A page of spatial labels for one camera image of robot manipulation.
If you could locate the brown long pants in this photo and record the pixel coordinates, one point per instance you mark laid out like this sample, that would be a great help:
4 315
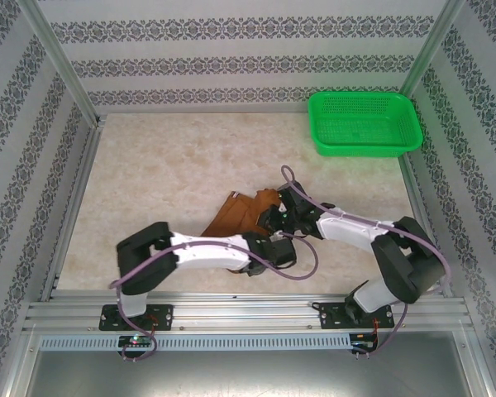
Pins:
235 215

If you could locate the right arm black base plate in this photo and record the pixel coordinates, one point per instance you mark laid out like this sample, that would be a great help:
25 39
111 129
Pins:
328 316

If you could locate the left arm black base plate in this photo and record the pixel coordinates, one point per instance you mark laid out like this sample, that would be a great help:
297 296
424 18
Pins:
163 316

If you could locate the aluminium rear rail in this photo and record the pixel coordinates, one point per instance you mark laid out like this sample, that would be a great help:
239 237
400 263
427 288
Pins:
190 109

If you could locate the aluminium front beam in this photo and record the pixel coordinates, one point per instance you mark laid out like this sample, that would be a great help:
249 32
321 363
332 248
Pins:
248 314

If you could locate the aluminium side rail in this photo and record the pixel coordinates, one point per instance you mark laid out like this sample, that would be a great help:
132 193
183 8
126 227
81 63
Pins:
417 186
83 173

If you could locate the aluminium frame post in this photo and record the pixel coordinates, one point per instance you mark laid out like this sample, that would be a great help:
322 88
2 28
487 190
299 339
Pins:
432 45
63 62

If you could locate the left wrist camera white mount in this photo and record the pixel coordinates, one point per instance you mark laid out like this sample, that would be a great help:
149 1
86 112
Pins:
277 235

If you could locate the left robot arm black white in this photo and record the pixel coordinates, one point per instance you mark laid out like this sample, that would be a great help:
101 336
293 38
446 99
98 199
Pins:
211 252

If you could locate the green plastic mesh basket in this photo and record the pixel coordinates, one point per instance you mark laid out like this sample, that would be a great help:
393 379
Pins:
326 149

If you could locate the grey sheet metal panel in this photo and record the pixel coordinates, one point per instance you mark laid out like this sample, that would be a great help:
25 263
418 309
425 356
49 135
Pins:
248 376

